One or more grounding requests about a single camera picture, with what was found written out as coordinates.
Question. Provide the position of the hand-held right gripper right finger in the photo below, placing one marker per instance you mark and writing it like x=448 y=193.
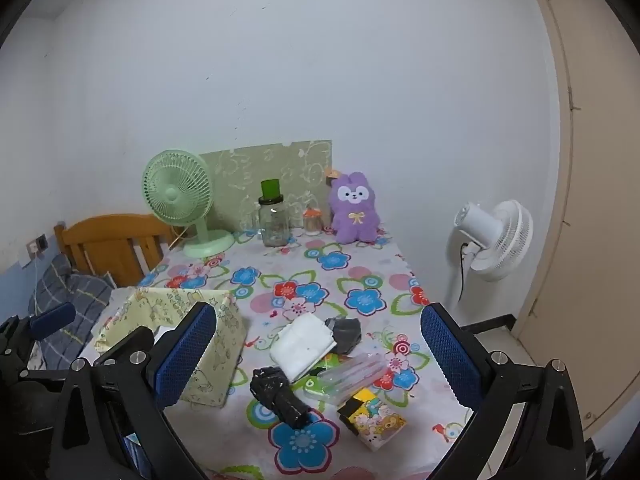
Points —
x=450 y=360

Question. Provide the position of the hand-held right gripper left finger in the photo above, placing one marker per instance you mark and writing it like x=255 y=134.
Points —
x=185 y=355

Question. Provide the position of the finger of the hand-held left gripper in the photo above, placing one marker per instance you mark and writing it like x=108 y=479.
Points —
x=52 y=317
x=126 y=342

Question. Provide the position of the yellow printed fabric storage box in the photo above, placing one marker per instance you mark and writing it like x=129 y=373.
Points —
x=222 y=355

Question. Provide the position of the cartoon printed box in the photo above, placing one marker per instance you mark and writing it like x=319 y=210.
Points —
x=377 y=425

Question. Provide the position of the clear pencil case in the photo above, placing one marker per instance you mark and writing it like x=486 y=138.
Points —
x=352 y=375

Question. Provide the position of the black plastic bag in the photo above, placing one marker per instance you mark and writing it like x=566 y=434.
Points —
x=280 y=397

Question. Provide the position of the grey cloth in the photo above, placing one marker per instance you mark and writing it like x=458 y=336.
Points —
x=345 y=332

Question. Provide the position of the green tissue pack orange print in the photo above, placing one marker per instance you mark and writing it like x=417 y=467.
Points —
x=332 y=360

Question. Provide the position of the white cloth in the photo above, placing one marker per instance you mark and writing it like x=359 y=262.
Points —
x=302 y=345

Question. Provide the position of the green tissue packet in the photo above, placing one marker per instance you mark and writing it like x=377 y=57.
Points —
x=312 y=389

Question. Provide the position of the blue plaid bedding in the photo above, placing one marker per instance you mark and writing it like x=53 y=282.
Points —
x=70 y=300

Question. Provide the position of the floral tablecloth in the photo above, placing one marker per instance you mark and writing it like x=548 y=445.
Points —
x=360 y=270

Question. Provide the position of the white standing fan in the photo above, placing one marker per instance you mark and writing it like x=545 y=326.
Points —
x=500 y=240

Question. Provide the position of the clear drinking glass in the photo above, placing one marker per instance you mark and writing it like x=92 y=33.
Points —
x=250 y=221

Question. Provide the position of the glass jar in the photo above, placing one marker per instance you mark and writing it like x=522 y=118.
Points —
x=274 y=227

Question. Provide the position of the green desk fan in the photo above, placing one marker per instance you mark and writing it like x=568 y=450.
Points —
x=175 y=192

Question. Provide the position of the purple plush toy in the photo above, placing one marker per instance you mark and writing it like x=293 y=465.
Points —
x=355 y=215

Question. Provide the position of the green plastic cup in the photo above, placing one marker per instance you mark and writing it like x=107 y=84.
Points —
x=270 y=189

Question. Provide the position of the beige door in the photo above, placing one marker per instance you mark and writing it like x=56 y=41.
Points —
x=600 y=210

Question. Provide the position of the green patterned board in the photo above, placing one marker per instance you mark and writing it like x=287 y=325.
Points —
x=270 y=160

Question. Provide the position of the small orange brown ornament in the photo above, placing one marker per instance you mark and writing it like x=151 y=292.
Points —
x=331 y=176

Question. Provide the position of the wall socket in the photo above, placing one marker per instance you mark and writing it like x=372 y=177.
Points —
x=37 y=246

